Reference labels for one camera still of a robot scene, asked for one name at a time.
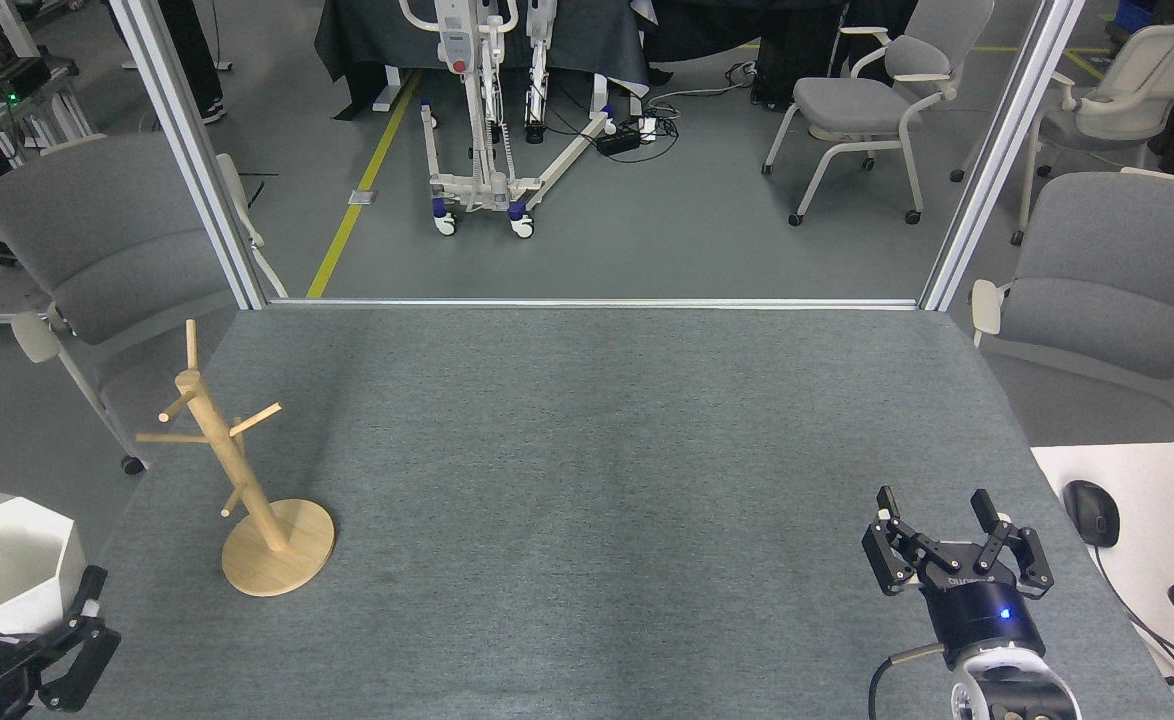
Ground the white hexagonal cup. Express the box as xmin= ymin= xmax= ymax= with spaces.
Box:
xmin=0 ymin=492 xmax=84 ymax=636

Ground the wooden cup rack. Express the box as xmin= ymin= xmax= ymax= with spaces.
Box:
xmin=136 ymin=320 xmax=336 ymax=598

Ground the black computer mouse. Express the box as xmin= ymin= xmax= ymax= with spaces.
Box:
xmin=1063 ymin=480 xmax=1121 ymax=548

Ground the white side table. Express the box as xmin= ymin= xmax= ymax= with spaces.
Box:
xmin=1031 ymin=441 xmax=1174 ymax=720

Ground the silver crossbar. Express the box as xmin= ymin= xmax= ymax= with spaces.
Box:
xmin=267 ymin=297 xmax=920 ymax=310

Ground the white chair with grey seat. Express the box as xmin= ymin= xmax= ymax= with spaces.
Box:
xmin=950 ymin=22 xmax=1174 ymax=247

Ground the black power strip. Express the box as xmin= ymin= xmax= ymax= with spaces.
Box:
xmin=595 ymin=118 xmax=660 ymax=156

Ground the metal equipment cart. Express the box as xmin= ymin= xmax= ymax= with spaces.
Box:
xmin=0 ymin=55 xmax=96 ymax=171

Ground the white stand on wheels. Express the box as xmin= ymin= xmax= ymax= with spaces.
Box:
xmin=399 ymin=0 xmax=616 ymax=239

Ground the person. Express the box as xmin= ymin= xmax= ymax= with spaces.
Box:
xmin=152 ymin=0 xmax=228 ymax=126

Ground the dark table cloth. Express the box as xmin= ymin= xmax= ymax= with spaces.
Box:
xmin=314 ymin=0 xmax=650 ymax=96

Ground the black mouse cable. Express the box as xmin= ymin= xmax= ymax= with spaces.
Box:
xmin=1092 ymin=545 xmax=1174 ymax=696

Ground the grey chair with white frame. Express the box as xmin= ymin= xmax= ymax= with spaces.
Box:
xmin=0 ymin=133 xmax=288 ymax=476
xmin=762 ymin=0 xmax=996 ymax=227
xmin=969 ymin=168 xmax=1174 ymax=441

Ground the silver post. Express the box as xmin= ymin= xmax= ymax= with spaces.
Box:
xmin=919 ymin=0 xmax=1088 ymax=311
xmin=109 ymin=0 xmax=273 ymax=311

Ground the white floor cable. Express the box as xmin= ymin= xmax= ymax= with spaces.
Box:
xmin=647 ymin=60 xmax=758 ymax=113

